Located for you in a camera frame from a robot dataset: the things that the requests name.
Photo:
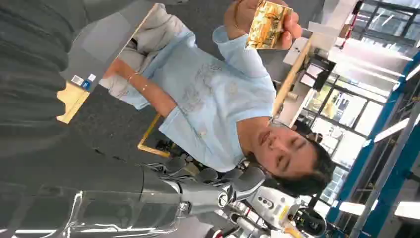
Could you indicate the white wood-edged table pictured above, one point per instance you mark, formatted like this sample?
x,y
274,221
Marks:
x,y
290,82

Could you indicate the yellow floor tape frame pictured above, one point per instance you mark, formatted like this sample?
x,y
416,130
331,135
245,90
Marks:
x,y
149,131

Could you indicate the person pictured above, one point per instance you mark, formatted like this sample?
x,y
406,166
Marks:
x,y
213,98

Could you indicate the grey metal beam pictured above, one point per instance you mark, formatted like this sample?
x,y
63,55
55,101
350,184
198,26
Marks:
x,y
387,170

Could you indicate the person's right hand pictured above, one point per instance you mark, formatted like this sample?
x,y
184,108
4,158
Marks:
x,y
292,28

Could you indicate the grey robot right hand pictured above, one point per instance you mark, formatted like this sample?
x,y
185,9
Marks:
x,y
98,203

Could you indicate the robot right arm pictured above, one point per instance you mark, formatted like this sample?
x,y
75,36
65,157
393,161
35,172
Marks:
x,y
29,59

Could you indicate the pale wooden desk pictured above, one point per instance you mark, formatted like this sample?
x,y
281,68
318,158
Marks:
x,y
70,101

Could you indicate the blue steel frame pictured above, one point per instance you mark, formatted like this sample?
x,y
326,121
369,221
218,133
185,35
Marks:
x,y
390,184

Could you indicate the grey laptop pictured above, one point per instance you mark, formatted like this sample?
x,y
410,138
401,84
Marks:
x,y
98,42

